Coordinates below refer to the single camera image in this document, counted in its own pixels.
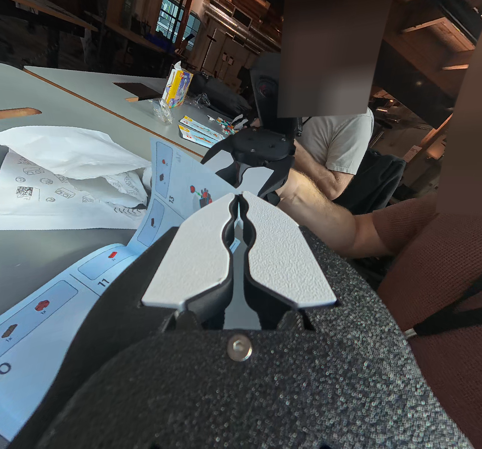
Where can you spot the black bag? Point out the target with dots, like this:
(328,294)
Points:
(222,93)

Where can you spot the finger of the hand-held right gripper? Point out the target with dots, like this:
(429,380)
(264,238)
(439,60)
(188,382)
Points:
(280,177)
(222,151)

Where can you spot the crumpled white paper bag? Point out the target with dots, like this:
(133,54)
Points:
(67,147)

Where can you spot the paper bag with brick drawings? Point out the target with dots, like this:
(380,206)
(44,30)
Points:
(56,208)

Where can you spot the grey desk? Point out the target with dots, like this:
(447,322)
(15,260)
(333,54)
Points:
(94,83)
(75,117)

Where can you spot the colourful toy brick pile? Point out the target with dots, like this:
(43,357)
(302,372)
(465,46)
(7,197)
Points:
(228,127)

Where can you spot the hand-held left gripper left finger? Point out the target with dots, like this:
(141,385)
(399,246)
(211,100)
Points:
(188,264)

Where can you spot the orange striped instruction booklet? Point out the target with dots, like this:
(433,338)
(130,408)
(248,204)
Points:
(195,122)
(194,134)

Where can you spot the paned window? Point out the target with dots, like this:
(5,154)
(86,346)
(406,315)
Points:
(175,19)

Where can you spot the black jacket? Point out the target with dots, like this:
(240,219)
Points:
(376,181)

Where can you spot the person's right forearm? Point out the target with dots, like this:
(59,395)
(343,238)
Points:
(331,223)

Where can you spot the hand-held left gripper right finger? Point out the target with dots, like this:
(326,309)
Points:
(290,264)

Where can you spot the white toy brick box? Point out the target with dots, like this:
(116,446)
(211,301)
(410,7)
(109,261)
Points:
(177,87)

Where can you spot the blue instruction booklet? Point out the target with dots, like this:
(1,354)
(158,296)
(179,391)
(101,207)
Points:
(177,193)

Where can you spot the person's brown sweater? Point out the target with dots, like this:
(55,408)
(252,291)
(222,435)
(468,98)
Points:
(433,287)

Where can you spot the clear plastic bag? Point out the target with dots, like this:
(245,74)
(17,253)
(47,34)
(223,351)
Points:
(164,112)

